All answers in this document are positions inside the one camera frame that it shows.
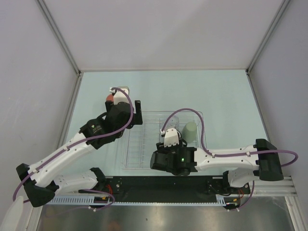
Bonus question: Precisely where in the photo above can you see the pink plastic cup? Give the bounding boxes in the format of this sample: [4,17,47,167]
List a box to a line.
[106,94,114,102]

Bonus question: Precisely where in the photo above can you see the pale green plastic cup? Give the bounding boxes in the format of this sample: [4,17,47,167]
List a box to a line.
[182,121,197,143]

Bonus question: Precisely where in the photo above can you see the clear glass tumbler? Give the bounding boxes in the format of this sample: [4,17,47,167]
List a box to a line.
[165,115,180,129]

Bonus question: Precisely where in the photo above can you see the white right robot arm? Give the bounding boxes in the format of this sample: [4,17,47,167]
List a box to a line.
[150,139,284,193]

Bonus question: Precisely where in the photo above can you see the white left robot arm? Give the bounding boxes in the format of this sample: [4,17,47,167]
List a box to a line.
[16,100,143,207]

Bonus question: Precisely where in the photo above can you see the clear plastic dish rack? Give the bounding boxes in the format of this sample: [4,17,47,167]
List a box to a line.
[121,111,202,170]

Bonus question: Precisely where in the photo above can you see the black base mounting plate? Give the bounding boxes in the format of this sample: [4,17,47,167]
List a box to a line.
[97,176,250,204]

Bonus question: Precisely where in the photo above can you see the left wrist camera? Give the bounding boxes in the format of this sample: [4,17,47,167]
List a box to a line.
[110,86,129,105]

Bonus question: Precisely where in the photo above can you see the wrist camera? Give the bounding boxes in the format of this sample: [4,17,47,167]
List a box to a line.
[160,128,180,147]
[110,86,129,105]

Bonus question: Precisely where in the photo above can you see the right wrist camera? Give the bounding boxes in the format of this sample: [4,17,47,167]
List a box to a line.
[160,128,180,147]

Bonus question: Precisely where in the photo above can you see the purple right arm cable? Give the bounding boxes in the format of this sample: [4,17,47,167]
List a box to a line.
[160,108,299,169]

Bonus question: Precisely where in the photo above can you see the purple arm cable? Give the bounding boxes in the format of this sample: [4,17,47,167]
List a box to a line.
[12,87,134,203]
[160,108,299,169]

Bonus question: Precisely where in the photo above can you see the white slotted cable duct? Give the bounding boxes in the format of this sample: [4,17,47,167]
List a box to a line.
[47,195,239,206]

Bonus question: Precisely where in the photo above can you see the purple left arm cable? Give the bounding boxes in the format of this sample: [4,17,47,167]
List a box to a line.
[12,87,134,203]

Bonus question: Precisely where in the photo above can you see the aluminium frame post left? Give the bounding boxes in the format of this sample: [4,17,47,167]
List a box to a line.
[35,0,81,76]

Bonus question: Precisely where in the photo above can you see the aluminium frame post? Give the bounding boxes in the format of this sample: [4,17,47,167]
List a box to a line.
[246,0,292,75]
[35,0,81,76]

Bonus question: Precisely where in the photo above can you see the aluminium frame post right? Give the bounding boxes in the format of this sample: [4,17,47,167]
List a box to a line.
[246,0,292,75]

